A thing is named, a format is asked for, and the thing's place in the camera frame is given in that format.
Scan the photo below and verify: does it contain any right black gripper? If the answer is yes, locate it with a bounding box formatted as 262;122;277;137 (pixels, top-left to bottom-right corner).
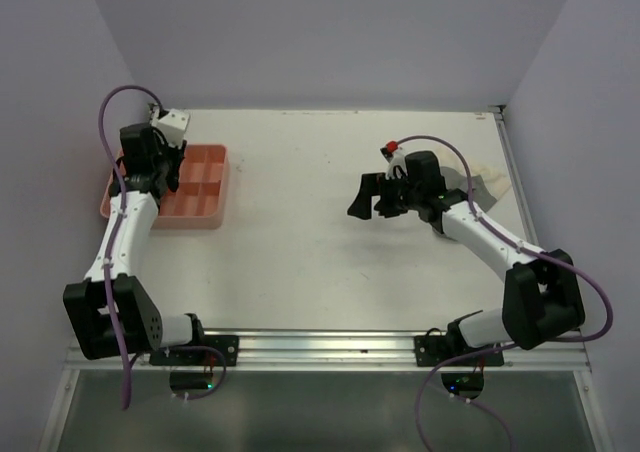
348;170;422;218

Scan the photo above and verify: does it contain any grey and cream underwear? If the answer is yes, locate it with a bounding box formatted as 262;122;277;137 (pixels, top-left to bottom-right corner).
432;145;511;213

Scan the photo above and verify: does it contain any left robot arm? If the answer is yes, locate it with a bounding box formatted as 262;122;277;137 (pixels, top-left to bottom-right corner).
63;119;208;365

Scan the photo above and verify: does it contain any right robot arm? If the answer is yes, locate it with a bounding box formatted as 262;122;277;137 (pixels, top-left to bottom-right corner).
347;150;585;365

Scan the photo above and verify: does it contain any pink compartment tray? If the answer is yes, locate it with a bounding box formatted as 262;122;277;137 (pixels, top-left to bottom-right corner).
99;143;231;231

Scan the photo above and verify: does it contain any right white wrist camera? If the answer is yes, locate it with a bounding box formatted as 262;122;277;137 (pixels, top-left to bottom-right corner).
380;141;407;179

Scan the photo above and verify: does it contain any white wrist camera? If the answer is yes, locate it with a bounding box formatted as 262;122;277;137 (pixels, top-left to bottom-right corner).
380;141;407;179
150;108;191;147

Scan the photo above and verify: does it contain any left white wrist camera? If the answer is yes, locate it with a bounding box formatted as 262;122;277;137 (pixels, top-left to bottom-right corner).
150;108;191;147

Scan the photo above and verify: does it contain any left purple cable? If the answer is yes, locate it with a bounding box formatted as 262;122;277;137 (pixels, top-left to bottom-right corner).
97;85;166;411

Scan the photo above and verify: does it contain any purple cable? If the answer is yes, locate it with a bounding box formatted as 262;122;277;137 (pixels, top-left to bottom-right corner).
397;133;616;343
97;85;166;411

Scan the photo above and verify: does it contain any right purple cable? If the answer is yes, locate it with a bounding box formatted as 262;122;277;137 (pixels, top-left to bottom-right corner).
397;133;616;343

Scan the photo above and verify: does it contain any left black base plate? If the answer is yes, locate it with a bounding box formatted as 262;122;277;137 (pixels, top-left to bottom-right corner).
149;335;240;367

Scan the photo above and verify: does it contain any aluminium mounting rail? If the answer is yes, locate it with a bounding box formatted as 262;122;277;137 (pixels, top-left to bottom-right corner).
59;327;591;373

